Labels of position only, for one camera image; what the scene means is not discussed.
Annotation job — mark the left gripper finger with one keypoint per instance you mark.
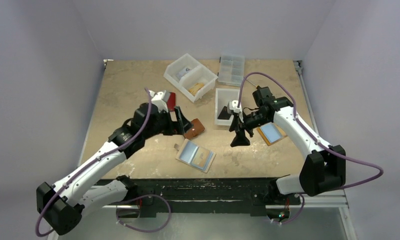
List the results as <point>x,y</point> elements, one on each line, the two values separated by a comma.
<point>178,128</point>
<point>181,117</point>

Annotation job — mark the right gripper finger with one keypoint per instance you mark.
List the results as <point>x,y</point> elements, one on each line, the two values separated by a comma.
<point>236,124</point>
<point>240,138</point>

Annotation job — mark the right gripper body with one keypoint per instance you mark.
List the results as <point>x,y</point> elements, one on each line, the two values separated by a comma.
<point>237,124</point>

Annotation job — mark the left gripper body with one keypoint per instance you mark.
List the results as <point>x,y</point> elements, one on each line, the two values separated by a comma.
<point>162,124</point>

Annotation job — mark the black credit card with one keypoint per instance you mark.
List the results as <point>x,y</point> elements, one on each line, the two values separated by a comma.
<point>224,115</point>

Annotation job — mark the tan card holder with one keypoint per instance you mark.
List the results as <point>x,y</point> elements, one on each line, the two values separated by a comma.
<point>271,133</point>

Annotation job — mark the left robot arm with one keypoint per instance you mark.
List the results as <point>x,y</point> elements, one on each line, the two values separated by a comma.
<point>64,203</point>

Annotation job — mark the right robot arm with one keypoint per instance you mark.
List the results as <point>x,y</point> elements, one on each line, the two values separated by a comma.
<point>324,168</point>

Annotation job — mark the brown card holder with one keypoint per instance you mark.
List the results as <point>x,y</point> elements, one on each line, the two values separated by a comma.
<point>196,129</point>

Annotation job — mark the red card holder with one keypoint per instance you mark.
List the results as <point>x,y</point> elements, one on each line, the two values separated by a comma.
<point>171,102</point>

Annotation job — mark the card in bin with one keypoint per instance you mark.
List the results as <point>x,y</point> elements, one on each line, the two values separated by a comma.
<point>180,74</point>

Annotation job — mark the yellow black screwdriver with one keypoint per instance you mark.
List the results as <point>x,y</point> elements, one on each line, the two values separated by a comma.
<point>249,81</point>

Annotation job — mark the white small bin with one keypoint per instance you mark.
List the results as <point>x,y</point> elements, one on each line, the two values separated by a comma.
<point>222,97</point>

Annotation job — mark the yellow item in bin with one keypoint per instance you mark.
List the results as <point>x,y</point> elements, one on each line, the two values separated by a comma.
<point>196,88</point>

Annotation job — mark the white divided bin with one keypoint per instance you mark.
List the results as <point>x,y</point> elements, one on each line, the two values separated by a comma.
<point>198,74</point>

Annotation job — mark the clear compartment organizer box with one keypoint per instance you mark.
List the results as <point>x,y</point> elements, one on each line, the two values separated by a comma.
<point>231,70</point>

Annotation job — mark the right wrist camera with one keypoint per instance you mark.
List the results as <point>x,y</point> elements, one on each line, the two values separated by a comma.
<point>234,108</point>

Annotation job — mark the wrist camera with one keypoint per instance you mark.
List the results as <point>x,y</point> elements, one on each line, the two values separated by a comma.
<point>160,99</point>
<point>234,108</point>

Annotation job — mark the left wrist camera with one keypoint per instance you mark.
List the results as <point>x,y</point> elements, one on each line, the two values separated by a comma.
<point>160,99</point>

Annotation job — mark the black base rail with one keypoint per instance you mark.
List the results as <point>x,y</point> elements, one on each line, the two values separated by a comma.
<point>246,195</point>

